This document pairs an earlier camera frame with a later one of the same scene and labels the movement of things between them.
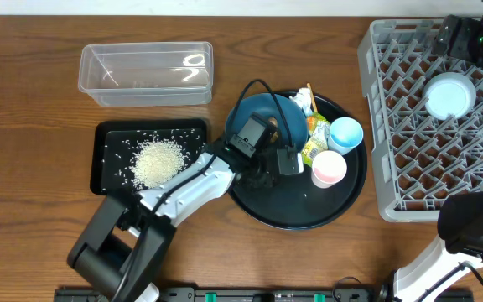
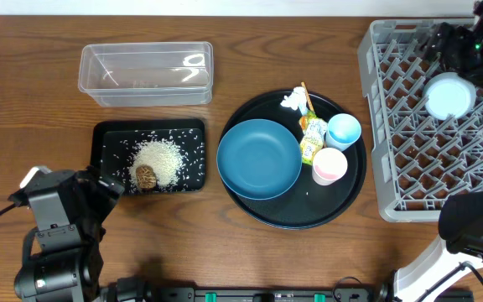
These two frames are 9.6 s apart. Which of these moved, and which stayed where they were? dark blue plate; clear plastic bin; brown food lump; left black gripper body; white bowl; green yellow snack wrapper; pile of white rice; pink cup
Moved: dark blue plate; brown food lump; left black gripper body
Stayed: pink cup; clear plastic bin; green yellow snack wrapper; white bowl; pile of white rice
